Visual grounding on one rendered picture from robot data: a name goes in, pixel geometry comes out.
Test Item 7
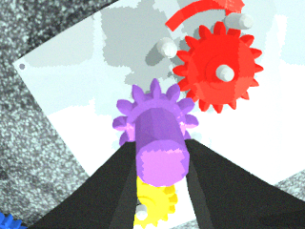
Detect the purple gear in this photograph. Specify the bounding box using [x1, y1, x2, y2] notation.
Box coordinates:
[112, 79, 198, 187]

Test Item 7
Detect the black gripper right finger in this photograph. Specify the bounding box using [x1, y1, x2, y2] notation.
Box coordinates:
[186, 138, 305, 229]

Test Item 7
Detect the white flat board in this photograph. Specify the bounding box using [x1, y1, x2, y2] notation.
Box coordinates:
[14, 0, 305, 186]

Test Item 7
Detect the yellow gear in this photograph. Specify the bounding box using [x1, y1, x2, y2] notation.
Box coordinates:
[134, 177, 178, 229]

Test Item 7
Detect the red gear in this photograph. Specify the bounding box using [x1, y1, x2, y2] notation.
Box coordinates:
[173, 22, 264, 115]

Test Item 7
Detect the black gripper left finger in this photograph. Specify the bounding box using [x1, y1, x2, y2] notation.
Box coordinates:
[27, 140, 137, 229]

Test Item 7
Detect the red curved arrow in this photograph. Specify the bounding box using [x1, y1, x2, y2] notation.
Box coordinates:
[165, 0, 245, 31]

